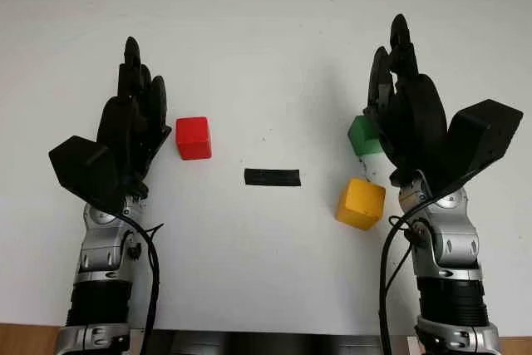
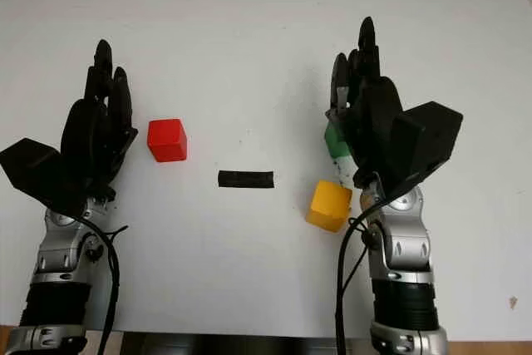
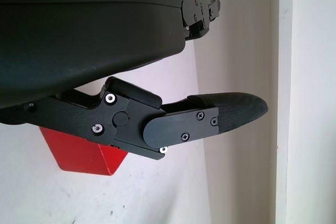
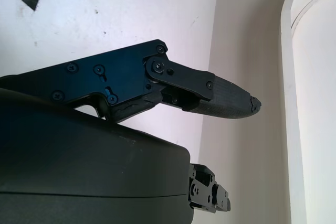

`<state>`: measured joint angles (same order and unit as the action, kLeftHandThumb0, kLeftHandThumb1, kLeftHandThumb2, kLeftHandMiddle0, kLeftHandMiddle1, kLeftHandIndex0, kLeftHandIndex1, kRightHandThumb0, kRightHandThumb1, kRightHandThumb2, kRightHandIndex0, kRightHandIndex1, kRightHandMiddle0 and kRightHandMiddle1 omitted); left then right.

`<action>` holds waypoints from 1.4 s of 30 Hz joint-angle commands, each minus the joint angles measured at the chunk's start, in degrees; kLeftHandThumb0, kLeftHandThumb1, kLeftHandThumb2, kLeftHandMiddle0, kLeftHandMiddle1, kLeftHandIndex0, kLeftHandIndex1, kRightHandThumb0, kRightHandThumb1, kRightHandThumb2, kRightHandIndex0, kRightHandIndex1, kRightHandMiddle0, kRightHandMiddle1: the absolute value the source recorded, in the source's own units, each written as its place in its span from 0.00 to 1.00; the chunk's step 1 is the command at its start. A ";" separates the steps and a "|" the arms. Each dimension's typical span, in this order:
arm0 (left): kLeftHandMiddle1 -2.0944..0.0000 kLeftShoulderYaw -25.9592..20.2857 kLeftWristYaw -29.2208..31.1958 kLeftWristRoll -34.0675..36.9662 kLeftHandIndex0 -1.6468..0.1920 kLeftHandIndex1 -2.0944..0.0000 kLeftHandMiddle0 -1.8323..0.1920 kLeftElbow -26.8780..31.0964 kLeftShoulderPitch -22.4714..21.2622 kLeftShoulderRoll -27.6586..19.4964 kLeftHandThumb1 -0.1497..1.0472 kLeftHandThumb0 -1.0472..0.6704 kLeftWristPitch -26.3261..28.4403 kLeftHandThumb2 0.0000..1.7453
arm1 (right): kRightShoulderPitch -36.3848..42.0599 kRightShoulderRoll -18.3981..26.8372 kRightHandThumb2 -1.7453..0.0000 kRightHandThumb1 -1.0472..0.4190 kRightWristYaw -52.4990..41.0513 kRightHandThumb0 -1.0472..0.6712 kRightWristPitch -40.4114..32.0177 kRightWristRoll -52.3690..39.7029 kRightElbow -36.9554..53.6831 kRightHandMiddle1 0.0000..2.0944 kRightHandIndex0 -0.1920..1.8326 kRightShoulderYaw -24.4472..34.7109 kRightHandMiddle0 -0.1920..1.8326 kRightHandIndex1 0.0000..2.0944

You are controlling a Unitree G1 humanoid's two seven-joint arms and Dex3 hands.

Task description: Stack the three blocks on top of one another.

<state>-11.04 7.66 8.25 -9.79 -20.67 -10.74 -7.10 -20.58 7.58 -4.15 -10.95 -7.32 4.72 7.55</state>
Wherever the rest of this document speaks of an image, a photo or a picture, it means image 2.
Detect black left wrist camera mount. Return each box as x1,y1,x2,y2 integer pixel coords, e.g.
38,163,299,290
0,137,86,218

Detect dark robot torso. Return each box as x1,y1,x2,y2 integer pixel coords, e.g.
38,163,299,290
120,331,372,355

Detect black tape strip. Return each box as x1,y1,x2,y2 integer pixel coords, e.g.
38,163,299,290
217,170,276,190

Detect yellow cube block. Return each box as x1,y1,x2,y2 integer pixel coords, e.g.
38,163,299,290
305,180,353,233

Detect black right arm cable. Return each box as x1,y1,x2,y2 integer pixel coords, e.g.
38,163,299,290
334,204,384,355

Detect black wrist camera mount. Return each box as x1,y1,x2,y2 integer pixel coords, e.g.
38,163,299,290
0,137,86,218
390,101,465,203

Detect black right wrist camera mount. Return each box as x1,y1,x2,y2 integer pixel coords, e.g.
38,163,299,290
390,101,465,203

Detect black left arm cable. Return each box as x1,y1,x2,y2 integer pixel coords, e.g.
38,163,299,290
79,214,130,355

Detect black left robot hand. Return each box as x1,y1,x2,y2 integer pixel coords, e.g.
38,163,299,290
60,38,140,206

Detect red cube block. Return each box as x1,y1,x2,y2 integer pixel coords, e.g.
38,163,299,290
146,117,189,163

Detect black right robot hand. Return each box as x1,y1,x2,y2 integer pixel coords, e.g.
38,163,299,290
324,16,405,197

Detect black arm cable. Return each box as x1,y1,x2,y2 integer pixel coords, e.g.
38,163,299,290
334,204,384,355
79,214,130,355

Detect green cube block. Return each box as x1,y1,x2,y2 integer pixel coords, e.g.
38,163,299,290
323,121,352,160

